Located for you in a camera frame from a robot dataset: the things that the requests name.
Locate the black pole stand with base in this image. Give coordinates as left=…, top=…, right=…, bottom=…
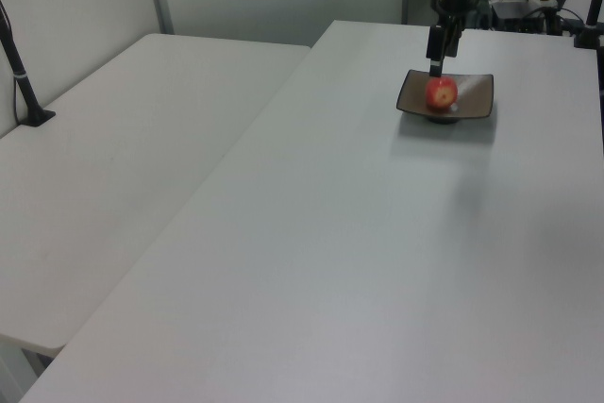
left=0, top=0, right=57, bottom=128

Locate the black clamp camera stand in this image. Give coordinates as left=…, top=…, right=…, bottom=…
left=572, top=0, right=604, bottom=50

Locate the thin black cable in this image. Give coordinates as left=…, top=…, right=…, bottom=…
left=10, top=79, right=24, bottom=125

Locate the white side table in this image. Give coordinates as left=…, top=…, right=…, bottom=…
left=0, top=32, right=311, bottom=360

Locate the red apple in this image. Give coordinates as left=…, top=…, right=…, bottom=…
left=425, top=76, right=460, bottom=112

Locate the grey box device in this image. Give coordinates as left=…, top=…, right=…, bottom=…
left=490, top=0, right=540, bottom=22

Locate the square brown ceramic plate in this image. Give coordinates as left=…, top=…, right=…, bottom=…
left=394, top=68, right=495, bottom=126

